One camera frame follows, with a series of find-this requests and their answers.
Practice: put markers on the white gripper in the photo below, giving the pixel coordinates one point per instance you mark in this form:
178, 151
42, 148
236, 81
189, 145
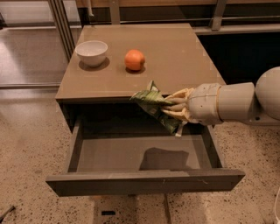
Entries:
203, 102

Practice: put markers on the green jalapeno chip bag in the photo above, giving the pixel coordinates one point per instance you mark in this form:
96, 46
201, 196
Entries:
152, 102

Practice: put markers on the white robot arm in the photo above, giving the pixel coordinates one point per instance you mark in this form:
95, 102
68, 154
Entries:
251, 103

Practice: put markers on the open grey top drawer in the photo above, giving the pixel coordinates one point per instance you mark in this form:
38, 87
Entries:
139, 157

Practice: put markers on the grey drawer cabinet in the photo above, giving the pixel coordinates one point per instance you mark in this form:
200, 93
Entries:
174, 59

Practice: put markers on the orange fruit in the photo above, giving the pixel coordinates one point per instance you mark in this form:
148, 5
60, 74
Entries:
134, 60

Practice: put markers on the white ceramic bowl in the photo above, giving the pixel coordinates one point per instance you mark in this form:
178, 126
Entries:
92, 53

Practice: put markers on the dark tool on floor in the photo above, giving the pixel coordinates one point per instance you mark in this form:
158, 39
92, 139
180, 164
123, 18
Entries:
4, 214

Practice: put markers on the metal shelf frame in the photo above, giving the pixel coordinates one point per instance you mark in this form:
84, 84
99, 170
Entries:
207, 16

